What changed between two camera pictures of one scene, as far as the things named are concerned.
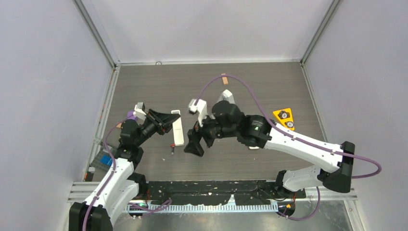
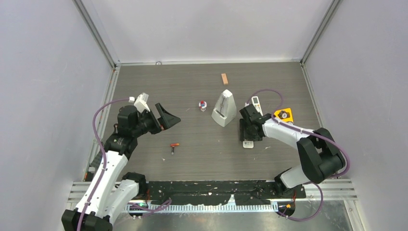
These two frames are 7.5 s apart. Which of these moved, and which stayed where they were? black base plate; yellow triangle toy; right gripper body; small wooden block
Moved: right gripper body
Stayed: small wooden block; yellow triangle toy; black base plate
